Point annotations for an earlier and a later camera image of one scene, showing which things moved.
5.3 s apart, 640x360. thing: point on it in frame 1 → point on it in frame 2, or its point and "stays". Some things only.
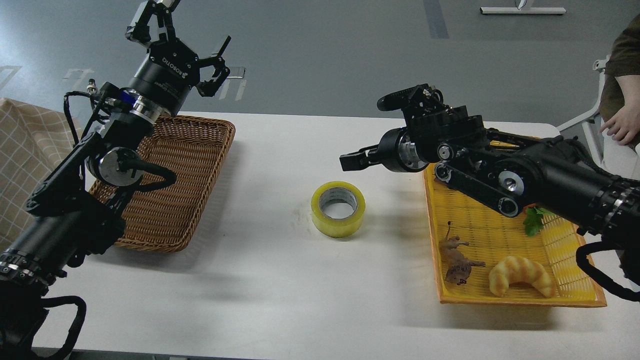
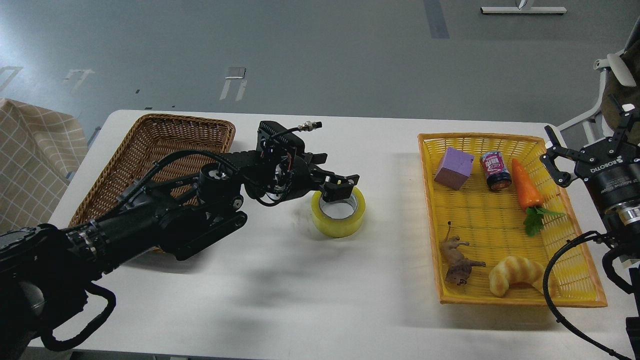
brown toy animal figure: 459,267 stays
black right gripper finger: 360,159 → 560,177
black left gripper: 166,75 → 298,176
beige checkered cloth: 34,141 stays
